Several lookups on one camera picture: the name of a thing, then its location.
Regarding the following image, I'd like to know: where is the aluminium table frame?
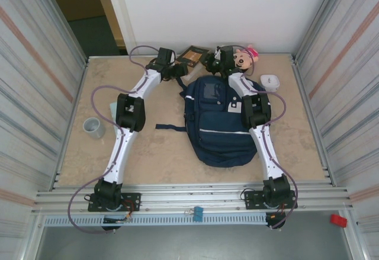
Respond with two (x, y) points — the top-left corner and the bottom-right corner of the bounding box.
(34, 53), (355, 216)

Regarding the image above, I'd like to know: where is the grey plastic cup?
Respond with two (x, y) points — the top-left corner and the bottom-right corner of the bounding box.
(82, 117), (106, 139)

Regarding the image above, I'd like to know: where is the navy blue student backpack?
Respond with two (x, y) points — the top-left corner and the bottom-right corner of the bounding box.
(155, 75), (272, 168)

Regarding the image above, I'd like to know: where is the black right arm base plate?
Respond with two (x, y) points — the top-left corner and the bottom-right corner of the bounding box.
(243, 190), (298, 212)

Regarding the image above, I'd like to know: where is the brown cover book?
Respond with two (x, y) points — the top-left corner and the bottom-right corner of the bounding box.
(176, 45), (211, 81)

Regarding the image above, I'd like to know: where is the white slotted cable duct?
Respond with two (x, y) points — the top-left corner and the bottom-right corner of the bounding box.
(44, 214), (269, 227)

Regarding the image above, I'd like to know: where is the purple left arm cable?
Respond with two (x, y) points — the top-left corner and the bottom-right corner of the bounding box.
(68, 45), (162, 235)

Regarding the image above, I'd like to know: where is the pale blue rectangular box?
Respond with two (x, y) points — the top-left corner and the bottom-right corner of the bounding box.
(108, 101), (119, 121)

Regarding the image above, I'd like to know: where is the blue binder clip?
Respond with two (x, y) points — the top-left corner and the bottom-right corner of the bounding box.
(185, 206), (205, 222)

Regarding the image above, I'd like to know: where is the white round container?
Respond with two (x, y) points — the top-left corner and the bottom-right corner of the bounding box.
(259, 74), (281, 93)

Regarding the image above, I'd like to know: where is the white door frame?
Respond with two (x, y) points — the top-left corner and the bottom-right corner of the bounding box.
(102, 0), (140, 56)

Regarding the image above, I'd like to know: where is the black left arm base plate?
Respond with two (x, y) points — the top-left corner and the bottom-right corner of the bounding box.
(88, 192), (142, 213)

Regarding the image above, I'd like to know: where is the plush doll with pink body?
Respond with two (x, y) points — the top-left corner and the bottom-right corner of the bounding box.
(232, 44), (260, 72)

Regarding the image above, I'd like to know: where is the red plastic block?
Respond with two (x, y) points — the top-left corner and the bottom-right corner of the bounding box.
(330, 214), (348, 229)

